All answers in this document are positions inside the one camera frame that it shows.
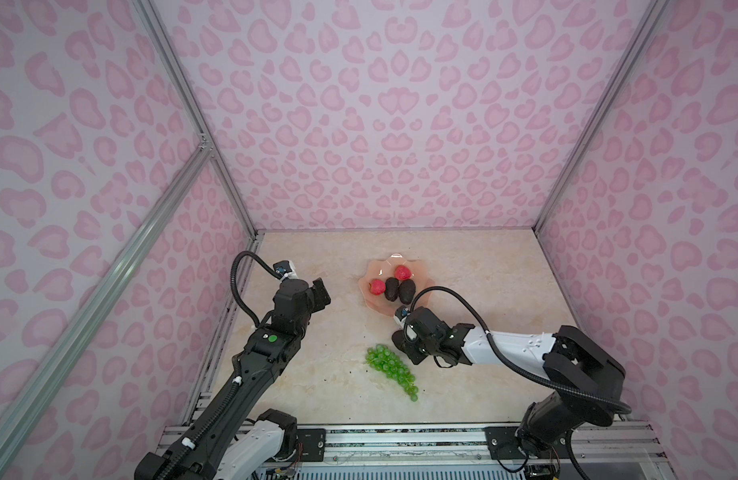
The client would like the diagonal aluminium frame bar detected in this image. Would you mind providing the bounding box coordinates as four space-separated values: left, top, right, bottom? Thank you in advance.
0 146 211 478

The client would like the aluminium corner frame post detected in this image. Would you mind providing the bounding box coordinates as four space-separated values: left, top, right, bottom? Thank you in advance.
132 0 258 241

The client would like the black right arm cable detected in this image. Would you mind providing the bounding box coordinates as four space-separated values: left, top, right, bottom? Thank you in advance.
404 285 634 415

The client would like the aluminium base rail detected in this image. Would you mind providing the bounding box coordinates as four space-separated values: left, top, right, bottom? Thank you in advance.
146 419 670 480

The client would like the right aluminium corner post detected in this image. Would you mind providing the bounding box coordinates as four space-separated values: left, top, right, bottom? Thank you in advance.
533 0 672 237

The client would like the red fake apple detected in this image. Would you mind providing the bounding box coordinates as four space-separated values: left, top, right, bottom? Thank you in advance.
369 279 387 296
394 264 413 282

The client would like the green fake grape bunch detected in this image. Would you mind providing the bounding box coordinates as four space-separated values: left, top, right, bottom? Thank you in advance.
365 344 420 402

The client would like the dark fake avocado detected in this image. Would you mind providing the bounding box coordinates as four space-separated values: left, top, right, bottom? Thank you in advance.
384 277 400 302
398 279 417 305

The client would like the pink scalloped fruit bowl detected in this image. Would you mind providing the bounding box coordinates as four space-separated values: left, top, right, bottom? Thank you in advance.
358 253 434 317

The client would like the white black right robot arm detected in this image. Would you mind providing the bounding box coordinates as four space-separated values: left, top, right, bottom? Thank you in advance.
392 306 632 458

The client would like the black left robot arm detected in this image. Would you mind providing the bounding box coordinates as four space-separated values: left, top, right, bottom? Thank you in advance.
134 278 331 479

